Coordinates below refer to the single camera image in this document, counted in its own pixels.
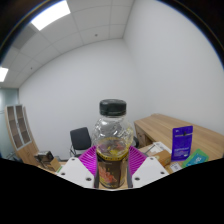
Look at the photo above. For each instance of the clear bottle with black cap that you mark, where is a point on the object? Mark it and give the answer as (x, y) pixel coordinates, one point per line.
(112, 133)

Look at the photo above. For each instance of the black chair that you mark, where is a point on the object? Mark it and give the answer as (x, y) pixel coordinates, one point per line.
(80, 138)

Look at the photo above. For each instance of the small pale box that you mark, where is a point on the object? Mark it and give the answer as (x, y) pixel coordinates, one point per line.
(174, 167)

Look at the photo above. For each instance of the tan cardboard box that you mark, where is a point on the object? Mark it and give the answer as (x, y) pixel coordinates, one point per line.
(54, 165)

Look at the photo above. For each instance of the purple sign card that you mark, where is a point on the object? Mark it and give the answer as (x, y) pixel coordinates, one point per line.
(182, 143)

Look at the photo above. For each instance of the green flat box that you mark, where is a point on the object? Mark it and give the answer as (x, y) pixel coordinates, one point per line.
(195, 159)

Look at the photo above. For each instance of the wooden side desk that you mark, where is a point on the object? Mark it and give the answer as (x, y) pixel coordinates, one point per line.
(160, 128)

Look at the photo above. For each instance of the orange box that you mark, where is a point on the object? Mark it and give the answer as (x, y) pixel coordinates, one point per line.
(160, 155)

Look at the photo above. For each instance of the ceiling light panel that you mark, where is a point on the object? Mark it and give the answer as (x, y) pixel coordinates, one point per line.
(3, 74)
(50, 15)

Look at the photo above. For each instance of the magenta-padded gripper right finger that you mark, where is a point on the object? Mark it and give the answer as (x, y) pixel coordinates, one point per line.
(150, 170)

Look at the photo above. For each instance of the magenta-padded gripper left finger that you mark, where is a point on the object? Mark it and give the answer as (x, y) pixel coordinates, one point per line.
(75, 170)

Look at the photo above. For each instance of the ceiling air vent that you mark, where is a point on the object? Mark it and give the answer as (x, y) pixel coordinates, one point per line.
(24, 37)

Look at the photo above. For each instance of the wooden shelf cabinet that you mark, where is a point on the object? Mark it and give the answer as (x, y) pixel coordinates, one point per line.
(21, 136)

